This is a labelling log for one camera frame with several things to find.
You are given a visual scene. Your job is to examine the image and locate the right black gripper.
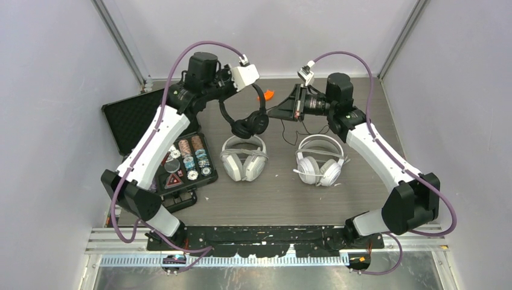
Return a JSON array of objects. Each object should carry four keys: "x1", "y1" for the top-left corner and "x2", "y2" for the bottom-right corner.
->
[{"x1": 269, "y1": 83, "x2": 336, "y2": 121}]

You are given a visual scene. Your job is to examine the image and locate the black small headphones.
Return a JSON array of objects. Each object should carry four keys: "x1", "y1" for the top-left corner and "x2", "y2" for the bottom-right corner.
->
[{"x1": 219, "y1": 84, "x2": 269, "y2": 140}]

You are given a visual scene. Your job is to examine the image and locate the white round gaming headphones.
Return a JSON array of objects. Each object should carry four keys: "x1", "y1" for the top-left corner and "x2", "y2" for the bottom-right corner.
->
[{"x1": 293, "y1": 134, "x2": 348, "y2": 187}]

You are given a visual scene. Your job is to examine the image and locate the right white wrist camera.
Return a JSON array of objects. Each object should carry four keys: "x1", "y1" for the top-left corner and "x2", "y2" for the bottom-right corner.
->
[{"x1": 297, "y1": 60, "x2": 315, "y2": 86}]

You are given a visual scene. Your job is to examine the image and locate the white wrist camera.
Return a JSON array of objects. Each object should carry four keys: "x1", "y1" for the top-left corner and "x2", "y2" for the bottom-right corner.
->
[
  {"x1": 229, "y1": 54, "x2": 260, "y2": 92},
  {"x1": 297, "y1": 60, "x2": 315, "y2": 86}
]

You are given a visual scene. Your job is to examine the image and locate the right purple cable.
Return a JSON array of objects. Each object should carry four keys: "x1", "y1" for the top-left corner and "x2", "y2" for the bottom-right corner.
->
[{"x1": 312, "y1": 51, "x2": 458, "y2": 237}]

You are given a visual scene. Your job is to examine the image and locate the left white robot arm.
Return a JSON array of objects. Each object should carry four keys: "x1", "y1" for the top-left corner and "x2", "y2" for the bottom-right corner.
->
[{"x1": 101, "y1": 52, "x2": 242, "y2": 250}]

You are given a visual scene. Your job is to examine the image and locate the white grey angular headphones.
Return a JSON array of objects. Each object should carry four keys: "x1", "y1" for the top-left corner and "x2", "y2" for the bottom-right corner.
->
[{"x1": 220, "y1": 135, "x2": 269, "y2": 182}]

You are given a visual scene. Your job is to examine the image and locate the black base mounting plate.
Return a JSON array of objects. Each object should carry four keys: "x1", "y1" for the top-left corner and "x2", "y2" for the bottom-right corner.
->
[{"x1": 172, "y1": 225, "x2": 384, "y2": 258}]

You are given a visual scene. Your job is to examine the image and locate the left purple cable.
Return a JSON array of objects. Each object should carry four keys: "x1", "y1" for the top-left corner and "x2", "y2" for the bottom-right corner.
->
[{"x1": 110, "y1": 40, "x2": 247, "y2": 257}]

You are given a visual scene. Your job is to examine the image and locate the purple cable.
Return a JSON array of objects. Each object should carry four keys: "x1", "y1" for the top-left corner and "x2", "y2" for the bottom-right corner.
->
[
  {"x1": 110, "y1": 40, "x2": 247, "y2": 257},
  {"x1": 312, "y1": 51, "x2": 458, "y2": 237}
]

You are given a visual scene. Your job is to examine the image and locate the black poker chip case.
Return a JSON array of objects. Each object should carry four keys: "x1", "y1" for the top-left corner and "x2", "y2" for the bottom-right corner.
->
[{"x1": 101, "y1": 89, "x2": 219, "y2": 213}]

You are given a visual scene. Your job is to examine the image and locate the orange curved plastic piece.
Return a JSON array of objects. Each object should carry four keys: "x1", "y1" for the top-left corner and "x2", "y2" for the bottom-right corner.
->
[{"x1": 257, "y1": 90, "x2": 275, "y2": 101}]

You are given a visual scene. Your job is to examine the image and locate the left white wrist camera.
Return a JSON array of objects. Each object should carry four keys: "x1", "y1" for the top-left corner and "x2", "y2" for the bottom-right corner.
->
[{"x1": 229, "y1": 54, "x2": 260, "y2": 92}]

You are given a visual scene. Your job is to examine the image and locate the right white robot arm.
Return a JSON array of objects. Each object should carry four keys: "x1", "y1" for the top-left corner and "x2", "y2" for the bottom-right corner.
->
[{"x1": 268, "y1": 72, "x2": 440, "y2": 248}]

